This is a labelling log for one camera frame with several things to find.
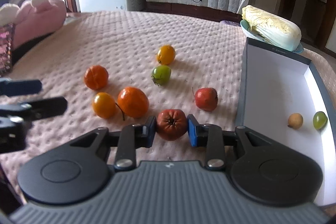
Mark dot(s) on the purple plastic object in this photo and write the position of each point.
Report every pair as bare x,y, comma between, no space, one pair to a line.
230,23

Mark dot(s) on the napa cabbage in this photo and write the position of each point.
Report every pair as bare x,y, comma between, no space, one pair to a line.
277,30

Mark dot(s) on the light blue plate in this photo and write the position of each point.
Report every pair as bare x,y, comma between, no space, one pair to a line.
255,35

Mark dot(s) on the grey white cardboard box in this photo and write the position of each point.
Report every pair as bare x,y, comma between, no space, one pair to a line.
276,83

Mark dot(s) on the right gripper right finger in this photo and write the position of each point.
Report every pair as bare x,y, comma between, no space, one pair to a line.
210,137

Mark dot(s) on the orange mandarin with stem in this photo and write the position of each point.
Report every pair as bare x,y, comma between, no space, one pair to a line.
132,102

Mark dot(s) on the large orange mandarin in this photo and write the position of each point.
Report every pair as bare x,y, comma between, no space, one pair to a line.
96,77

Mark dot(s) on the pink quilted tablecloth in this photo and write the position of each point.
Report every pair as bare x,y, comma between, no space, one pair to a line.
207,55

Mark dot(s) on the yellow orange tomato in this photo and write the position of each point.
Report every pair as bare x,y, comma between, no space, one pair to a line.
104,105

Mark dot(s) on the wrinkled red apple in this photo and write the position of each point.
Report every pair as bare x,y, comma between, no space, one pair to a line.
171,124

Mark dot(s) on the pink plush toy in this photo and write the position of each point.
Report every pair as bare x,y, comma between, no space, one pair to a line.
22,27

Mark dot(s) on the small green tomato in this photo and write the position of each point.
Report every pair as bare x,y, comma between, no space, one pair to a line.
160,75

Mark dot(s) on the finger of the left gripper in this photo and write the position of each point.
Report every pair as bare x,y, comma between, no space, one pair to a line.
38,109
11,88

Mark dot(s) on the small red apple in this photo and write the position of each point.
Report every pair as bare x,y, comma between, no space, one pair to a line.
206,99

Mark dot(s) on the tan longan fruit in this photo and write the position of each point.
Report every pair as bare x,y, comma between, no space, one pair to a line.
295,121

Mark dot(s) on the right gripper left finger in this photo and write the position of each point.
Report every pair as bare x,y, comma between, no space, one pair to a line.
132,137

